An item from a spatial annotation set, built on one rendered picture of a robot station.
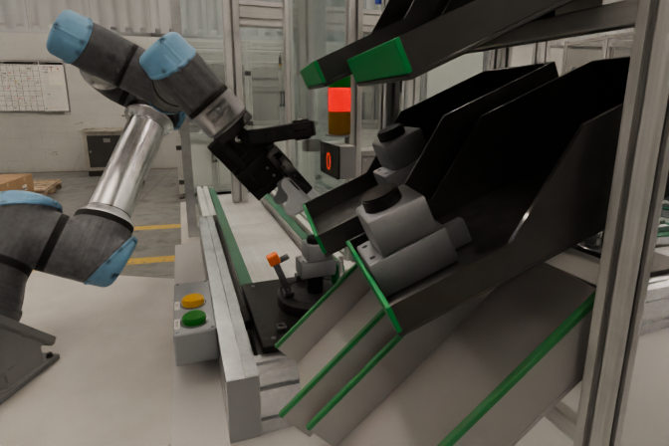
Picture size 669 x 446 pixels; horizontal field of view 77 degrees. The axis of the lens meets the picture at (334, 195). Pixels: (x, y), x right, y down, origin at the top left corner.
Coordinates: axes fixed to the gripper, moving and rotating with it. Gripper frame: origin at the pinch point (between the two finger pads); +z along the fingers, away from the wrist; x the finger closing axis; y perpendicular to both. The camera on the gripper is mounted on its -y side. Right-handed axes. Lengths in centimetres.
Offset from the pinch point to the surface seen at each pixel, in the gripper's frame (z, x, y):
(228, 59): -28, -105, -20
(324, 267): 9.0, 1.7, 7.2
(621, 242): -5, 53, -7
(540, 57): 42, -60, -103
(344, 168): 3.7, -13.2, -10.1
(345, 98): -6.5, -16.5, -20.7
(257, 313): 6.7, 0.5, 21.1
